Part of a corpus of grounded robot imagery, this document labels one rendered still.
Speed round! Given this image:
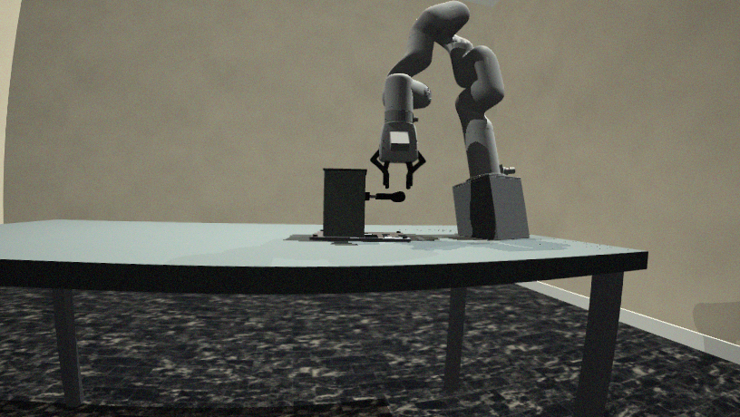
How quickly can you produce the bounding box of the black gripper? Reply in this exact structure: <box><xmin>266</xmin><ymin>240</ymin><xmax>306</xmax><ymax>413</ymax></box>
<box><xmin>370</xmin><ymin>121</ymin><xmax>426</xmax><ymax>189</ymax></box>

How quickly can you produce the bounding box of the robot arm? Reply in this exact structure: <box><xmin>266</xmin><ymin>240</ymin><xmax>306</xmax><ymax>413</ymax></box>
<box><xmin>383</xmin><ymin>1</ymin><xmax>515</xmax><ymax>182</ymax></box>

